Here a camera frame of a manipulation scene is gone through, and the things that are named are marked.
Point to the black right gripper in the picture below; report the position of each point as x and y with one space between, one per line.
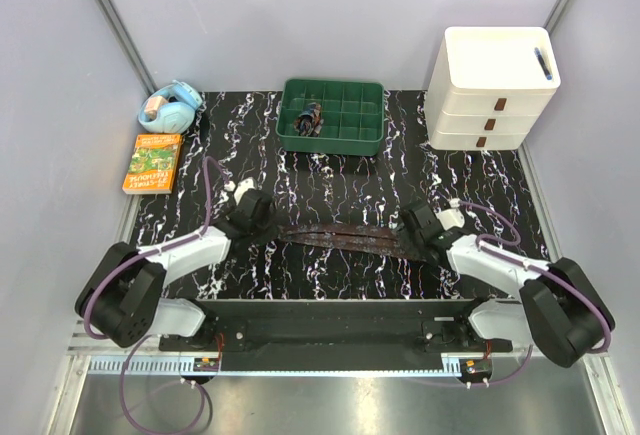
403 228

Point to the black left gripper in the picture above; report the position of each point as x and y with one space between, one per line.
273 228

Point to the brown tie with blue flowers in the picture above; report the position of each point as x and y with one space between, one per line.
359 238

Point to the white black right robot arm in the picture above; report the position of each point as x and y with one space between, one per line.
551 306

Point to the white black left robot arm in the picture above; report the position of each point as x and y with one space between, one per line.
122 299

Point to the black marbled table mat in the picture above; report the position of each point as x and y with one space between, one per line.
234 135

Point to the rolled multicoloured tie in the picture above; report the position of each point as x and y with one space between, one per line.
309 122

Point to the orange picture book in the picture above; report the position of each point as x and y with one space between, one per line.
153 166

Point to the green compartment tray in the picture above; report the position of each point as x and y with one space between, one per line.
353 115

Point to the light blue headphones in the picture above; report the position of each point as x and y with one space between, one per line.
171 109

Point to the white drawer unit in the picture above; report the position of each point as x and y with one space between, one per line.
487 88

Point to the blue pen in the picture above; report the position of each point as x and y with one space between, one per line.
542 62

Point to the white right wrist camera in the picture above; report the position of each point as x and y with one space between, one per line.
453 216

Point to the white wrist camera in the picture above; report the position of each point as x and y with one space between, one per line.
453 216
238 190

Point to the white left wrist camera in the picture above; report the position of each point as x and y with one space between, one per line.
238 190

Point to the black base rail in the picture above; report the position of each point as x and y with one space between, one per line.
436 325

